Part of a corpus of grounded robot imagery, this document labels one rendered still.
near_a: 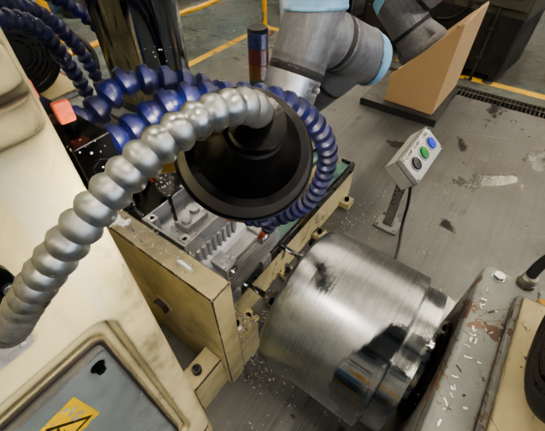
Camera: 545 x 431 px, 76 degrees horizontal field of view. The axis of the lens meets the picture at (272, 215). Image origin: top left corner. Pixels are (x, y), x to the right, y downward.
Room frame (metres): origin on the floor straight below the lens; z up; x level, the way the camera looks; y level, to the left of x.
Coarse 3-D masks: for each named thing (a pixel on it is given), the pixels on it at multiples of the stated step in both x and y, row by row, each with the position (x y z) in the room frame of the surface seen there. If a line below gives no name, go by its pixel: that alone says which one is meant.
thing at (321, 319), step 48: (336, 240) 0.33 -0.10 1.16; (288, 288) 0.25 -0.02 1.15; (336, 288) 0.25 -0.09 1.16; (384, 288) 0.24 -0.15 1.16; (432, 288) 0.27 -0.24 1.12; (288, 336) 0.20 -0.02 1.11; (336, 336) 0.19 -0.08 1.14; (384, 336) 0.18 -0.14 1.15; (432, 336) 0.18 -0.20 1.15; (336, 384) 0.15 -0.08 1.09; (384, 384) 0.14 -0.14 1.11
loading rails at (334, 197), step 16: (336, 176) 0.76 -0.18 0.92; (304, 192) 0.77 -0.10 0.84; (336, 192) 0.73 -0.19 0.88; (320, 208) 0.66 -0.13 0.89; (288, 224) 0.58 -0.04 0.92; (304, 224) 0.59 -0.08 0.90; (320, 224) 0.67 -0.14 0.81; (288, 240) 0.53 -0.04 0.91; (304, 240) 0.60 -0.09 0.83; (272, 256) 0.48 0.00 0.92; (288, 256) 0.54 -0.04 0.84; (256, 272) 0.43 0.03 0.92; (272, 272) 0.48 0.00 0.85; (288, 272) 0.50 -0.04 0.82; (240, 304) 0.38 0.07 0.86
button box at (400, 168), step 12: (420, 132) 0.74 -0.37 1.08; (408, 144) 0.70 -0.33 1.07; (420, 144) 0.69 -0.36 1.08; (396, 156) 0.66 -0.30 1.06; (408, 156) 0.64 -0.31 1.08; (420, 156) 0.66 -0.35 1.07; (432, 156) 0.68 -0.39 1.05; (396, 168) 0.62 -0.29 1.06; (408, 168) 0.61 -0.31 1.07; (420, 168) 0.62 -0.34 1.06; (396, 180) 0.62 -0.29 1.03; (408, 180) 0.60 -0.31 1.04
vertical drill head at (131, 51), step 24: (96, 0) 0.36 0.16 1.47; (120, 0) 0.36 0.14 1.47; (144, 0) 0.37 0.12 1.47; (168, 0) 0.39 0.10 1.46; (96, 24) 0.37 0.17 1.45; (120, 24) 0.36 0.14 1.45; (144, 24) 0.36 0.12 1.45; (168, 24) 0.38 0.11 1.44; (120, 48) 0.36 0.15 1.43; (144, 48) 0.36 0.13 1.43; (168, 48) 0.38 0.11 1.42; (144, 96) 0.36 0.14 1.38; (168, 168) 0.32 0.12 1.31; (168, 192) 0.34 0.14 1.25
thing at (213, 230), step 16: (176, 192) 0.45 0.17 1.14; (160, 208) 0.42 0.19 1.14; (176, 208) 0.44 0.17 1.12; (192, 208) 0.42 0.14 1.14; (160, 224) 0.39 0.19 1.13; (176, 224) 0.40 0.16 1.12; (192, 224) 0.39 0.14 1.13; (208, 224) 0.38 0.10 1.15; (224, 224) 0.40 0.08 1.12; (176, 240) 0.34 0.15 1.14; (192, 240) 0.34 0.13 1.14; (208, 240) 0.37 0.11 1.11; (224, 240) 0.39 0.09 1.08; (192, 256) 0.34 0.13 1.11
